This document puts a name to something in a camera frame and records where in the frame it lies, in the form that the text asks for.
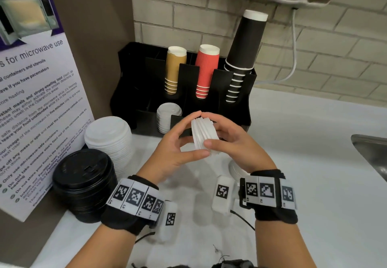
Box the left marker wristband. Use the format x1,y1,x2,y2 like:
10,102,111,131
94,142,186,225
100,175,165,237

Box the black cup and lid organizer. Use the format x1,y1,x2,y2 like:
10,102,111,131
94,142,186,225
109,42,258,138

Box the black chest camera mount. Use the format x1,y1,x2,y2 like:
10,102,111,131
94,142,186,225
131,258,254,268

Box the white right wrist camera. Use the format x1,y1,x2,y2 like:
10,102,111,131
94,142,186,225
211,175,236,216

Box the stack of black paper cups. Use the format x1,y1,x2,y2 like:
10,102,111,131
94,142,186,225
223,9,269,103

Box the right marker wristband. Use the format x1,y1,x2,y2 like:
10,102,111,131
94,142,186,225
239,169,298,224

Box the marker wristband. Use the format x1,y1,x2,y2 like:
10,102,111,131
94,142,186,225
239,169,298,224
100,175,165,237

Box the person's left hand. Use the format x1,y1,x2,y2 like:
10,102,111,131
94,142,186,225
137,110,211,184

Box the stack of gold paper cups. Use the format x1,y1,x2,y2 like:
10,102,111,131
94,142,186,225
164,46,187,95

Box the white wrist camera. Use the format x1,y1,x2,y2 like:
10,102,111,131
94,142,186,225
211,175,236,216
156,201,179,243

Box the black left camera cable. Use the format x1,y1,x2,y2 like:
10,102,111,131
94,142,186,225
134,231,156,244

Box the steel sink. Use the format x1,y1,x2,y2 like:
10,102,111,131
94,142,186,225
350,135,387,182

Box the black camera cable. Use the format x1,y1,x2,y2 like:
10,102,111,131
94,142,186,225
230,210,256,231
134,231,156,244

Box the stack of black lids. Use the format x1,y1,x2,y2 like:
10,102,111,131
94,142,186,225
52,149,118,224

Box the black right camera cable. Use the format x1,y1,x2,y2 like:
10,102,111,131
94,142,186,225
230,210,256,231

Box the stack of red paper cups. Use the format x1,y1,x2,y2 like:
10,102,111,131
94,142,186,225
195,44,220,100

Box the white power cable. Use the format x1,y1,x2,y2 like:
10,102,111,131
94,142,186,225
255,8,298,85

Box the person's right hand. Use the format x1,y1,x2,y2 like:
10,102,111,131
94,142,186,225
201,112,277,176

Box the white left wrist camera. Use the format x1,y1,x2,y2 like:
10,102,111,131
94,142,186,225
156,201,179,243

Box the person's left forearm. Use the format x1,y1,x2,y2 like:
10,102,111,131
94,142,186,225
65,224,139,268

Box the microwave safety poster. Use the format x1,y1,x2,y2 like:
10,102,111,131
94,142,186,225
0,0,95,223

